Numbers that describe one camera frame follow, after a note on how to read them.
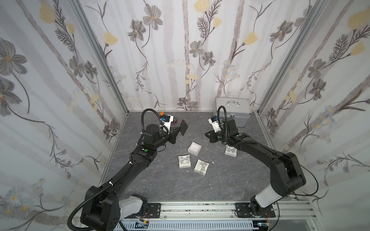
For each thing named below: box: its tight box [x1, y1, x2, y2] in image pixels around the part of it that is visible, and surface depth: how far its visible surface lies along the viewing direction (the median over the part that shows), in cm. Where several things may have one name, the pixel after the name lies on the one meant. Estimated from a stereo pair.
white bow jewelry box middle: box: [194, 158, 210, 176], surface depth 88 cm
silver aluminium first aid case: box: [215, 96, 252, 128], surface depth 107 cm
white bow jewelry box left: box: [178, 154, 192, 169], surface depth 90 cm
